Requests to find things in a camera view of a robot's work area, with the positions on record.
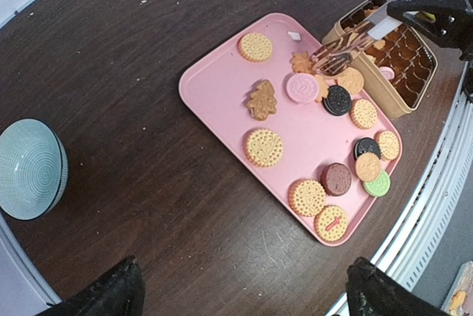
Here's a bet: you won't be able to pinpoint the lone yellow sandwich cookie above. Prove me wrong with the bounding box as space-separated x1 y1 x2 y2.
238 32 273 63

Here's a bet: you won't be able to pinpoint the front aluminium rail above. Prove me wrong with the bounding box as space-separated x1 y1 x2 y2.
324 68 473 316

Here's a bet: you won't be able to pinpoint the black sandwich cookie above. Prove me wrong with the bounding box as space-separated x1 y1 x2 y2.
322 85 352 117
353 137 381 160

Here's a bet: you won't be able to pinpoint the black sandwich cookie lower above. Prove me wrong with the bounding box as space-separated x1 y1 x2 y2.
353 137 381 160

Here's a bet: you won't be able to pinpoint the pale blue ceramic bowl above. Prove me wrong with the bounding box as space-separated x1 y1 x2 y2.
1 118 69 221

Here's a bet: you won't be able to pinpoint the yellow dotted cookie middle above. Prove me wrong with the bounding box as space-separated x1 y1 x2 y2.
350 99 378 130

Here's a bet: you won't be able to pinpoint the metal serving tongs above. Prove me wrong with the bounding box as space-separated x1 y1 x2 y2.
310 0 404 76

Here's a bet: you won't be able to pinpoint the brown chocolate cookie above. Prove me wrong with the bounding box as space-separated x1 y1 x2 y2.
321 162 352 196

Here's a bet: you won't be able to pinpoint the yellow dotted cookie left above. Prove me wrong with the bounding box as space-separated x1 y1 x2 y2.
288 179 326 217

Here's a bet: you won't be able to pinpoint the gingerbread brown leaf cookie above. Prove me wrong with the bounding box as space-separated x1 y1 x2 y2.
245 80 277 121

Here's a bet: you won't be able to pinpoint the black sandwich cookie upper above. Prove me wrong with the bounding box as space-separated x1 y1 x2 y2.
322 85 352 117

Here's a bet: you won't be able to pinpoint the yellow cookie with pink sword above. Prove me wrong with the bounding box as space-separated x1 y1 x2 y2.
314 205 348 242

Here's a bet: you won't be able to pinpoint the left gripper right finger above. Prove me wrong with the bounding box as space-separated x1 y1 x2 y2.
346 257 446 316

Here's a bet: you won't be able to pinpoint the round tan cookie right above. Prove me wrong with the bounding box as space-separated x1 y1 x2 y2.
336 67 364 95

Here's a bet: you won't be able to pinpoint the pink plastic tray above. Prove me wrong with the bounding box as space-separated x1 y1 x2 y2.
178 13 404 247

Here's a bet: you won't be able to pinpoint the yellow dotted cookie corner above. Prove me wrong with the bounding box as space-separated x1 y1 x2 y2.
375 130 401 161

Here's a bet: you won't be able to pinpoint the yellow dotted cookie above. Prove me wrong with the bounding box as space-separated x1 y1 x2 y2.
350 99 378 130
288 179 326 217

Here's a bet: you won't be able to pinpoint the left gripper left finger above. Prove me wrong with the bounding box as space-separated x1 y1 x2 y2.
40 255 146 315

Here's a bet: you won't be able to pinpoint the green sandwich cookie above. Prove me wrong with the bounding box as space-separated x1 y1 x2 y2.
363 171 391 198

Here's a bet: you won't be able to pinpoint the small round tan cookie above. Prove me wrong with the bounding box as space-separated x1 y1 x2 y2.
355 152 382 182

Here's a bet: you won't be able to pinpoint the pink sandwich cookie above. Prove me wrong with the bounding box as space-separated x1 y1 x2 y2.
379 66 395 81
286 73 320 104

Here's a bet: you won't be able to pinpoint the flower shaped tan cookie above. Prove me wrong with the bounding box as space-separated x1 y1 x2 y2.
290 51 313 74

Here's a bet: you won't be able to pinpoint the gold cookie tin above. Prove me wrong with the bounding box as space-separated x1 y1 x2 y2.
321 0 439 120

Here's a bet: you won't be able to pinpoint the yellow cookie under chip cookie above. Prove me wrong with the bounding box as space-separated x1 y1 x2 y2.
244 128 284 168

